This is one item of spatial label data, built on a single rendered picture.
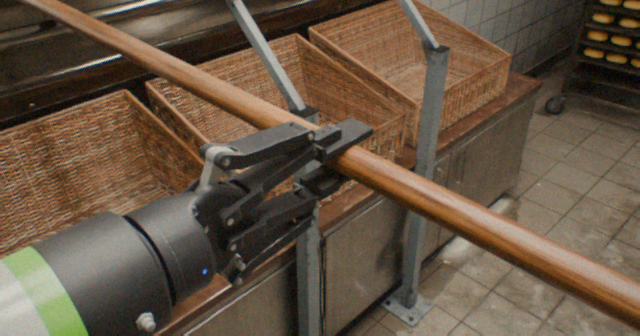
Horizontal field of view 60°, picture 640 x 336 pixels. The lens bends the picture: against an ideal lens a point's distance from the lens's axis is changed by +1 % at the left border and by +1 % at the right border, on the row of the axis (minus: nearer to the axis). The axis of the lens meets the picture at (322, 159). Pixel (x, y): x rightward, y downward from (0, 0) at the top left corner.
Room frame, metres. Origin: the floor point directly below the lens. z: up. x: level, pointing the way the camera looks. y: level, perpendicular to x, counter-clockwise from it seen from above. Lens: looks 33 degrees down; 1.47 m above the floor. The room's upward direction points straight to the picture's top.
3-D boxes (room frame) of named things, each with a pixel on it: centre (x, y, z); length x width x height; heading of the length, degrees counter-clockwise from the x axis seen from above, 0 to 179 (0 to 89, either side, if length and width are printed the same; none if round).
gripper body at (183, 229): (0.32, 0.10, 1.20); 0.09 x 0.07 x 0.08; 136
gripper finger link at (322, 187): (0.43, -0.01, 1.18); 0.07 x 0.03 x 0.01; 136
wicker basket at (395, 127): (1.36, 0.12, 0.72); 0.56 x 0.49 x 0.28; 134
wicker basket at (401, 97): (1.80, -0.31, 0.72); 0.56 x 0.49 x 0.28; 135
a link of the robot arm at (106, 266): (0.27, 0.15, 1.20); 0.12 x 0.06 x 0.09; 46
